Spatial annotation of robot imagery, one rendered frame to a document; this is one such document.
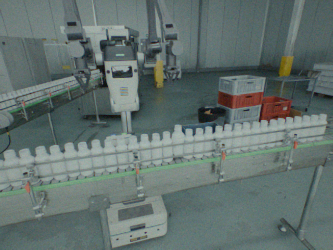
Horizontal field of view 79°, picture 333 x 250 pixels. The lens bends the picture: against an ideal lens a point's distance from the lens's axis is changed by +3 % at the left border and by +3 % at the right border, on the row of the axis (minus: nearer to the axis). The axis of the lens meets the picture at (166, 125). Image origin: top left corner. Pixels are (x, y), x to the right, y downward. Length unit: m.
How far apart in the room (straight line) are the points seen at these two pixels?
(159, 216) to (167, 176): 0.80
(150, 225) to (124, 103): 1.03
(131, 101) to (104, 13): 11.64
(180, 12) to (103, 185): 13.09
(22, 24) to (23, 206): 12.75
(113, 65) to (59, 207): 0.92
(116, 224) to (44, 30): 12.26
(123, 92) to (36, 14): 12.10
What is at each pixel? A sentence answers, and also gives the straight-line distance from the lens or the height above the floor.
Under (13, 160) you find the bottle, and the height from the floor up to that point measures 1.13.
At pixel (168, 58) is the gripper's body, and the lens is 1.09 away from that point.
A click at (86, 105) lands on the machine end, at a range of 5.04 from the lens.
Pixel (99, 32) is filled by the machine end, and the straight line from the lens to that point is 4.65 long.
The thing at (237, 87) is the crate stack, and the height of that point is 1.00.
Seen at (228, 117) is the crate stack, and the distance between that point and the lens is 3.38.
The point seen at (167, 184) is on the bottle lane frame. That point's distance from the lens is 1.13.
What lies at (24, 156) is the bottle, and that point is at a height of 1.15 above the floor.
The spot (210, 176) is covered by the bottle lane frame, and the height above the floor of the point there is 0.89.
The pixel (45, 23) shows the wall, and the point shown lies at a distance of 13.36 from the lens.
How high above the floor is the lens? 1.58
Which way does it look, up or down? 21 degrees down
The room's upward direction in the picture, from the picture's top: 1 degrees counter-clockwise
